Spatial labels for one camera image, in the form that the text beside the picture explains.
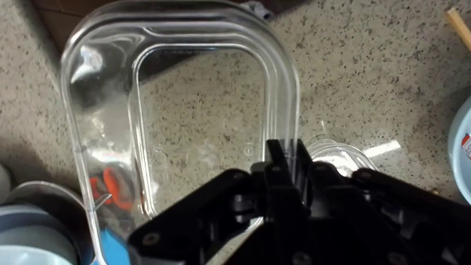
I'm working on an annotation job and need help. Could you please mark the small clear plastic container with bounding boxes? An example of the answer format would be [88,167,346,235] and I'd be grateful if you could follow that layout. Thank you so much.
[308,138,375,176]

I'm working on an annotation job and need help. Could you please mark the light blue front bowl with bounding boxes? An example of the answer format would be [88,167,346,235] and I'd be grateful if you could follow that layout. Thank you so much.
[447,97,471,203]

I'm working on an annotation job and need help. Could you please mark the orange scissors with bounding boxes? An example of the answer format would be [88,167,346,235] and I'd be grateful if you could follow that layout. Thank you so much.
[90,166,134,212]

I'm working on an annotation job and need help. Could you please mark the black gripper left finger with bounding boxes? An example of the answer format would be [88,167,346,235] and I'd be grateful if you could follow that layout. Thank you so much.
[265,139,293,195]

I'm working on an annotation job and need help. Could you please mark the blue lid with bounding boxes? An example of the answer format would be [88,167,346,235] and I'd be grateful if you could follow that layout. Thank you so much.
[91,228,131,265]

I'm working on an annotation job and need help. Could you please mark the large clear plastic container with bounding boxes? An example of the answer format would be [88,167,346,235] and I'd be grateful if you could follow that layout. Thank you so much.
[60,0,299,263]

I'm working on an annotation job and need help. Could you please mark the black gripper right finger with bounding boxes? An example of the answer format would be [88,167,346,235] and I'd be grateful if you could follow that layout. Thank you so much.
[293,139,312,194]

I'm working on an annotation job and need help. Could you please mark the stacked grey bowls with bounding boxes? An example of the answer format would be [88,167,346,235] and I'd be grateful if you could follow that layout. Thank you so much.
[0,166,94,265]

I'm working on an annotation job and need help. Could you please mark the wooden chopstick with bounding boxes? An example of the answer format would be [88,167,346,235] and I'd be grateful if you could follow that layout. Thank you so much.
[446,7,471,50]

